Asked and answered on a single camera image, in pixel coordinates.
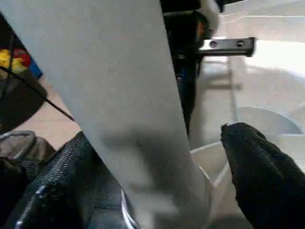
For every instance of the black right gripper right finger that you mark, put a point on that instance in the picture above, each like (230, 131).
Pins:
(267, 181)

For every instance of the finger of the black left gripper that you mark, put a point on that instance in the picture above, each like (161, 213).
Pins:
(226, 46)
(188, 95)

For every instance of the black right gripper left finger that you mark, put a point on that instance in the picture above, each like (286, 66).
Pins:
(59, 186)

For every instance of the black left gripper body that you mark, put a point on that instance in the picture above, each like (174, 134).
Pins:
(183, 31)

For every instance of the white plastic table top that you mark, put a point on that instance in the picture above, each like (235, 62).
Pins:
(262, 95)

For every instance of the white plastic table leg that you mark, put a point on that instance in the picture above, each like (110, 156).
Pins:
(107, 71)

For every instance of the blue floor box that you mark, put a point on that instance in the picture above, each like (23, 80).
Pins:
(35, 69)

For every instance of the red floor object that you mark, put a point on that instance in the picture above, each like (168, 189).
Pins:
(22, 57)

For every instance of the yellow floor object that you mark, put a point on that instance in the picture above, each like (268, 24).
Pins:
(4, 58)

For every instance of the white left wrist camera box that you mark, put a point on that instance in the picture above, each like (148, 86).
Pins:
(210, 14)

